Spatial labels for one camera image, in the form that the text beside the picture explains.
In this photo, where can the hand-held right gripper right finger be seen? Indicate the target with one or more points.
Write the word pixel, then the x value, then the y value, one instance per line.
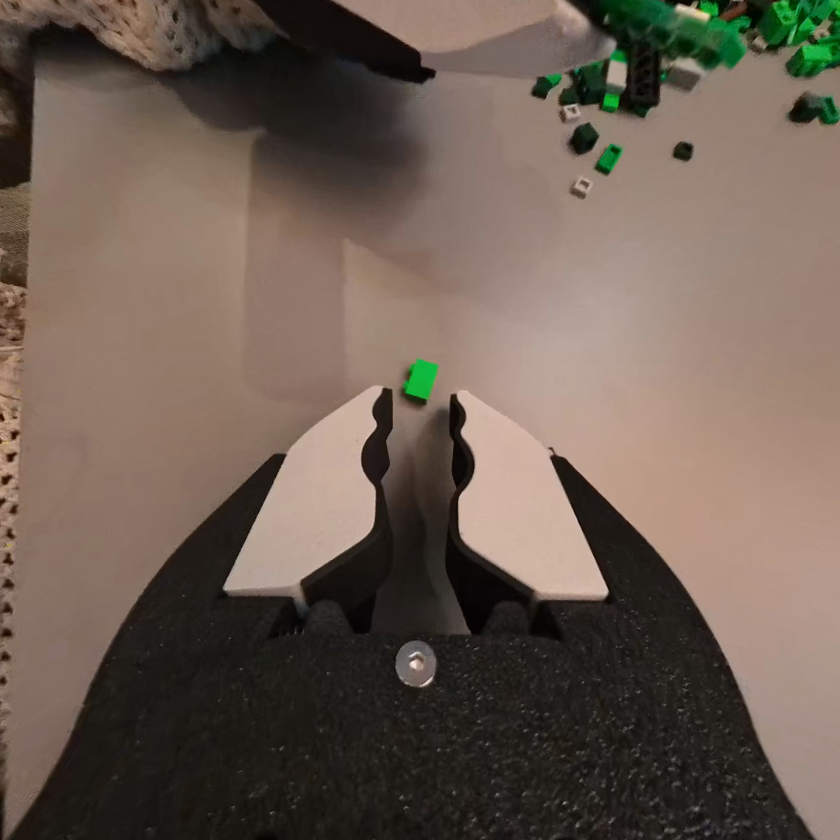
pixel 525 512

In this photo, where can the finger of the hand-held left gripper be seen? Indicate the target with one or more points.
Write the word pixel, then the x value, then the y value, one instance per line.
pixel 492 33

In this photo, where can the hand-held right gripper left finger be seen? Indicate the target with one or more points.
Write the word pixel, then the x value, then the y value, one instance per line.
pixel 308 505

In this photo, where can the small bright green lego piece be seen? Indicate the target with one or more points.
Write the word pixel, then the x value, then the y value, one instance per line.
pixel 420 382

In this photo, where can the pile of lego pieces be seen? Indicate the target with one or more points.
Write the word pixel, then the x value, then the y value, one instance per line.
pixel 715 33

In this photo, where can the person's left forearm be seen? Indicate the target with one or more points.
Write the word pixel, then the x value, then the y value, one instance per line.
pixel 144 33

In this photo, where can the white square lego tile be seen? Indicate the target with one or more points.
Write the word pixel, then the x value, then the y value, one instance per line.
pixel 569 113
pixel 581 187

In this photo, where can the dark green lego brick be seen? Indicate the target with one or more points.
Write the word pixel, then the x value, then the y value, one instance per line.
pixel 583 138

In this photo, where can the small green lego tile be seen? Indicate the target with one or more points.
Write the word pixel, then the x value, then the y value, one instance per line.
pixel 608 159

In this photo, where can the small dark green lego piece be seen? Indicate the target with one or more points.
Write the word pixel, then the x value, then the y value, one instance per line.
pixel 683 151

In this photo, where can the cream knit sweater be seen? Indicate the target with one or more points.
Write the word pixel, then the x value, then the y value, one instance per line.
pixel 10 426

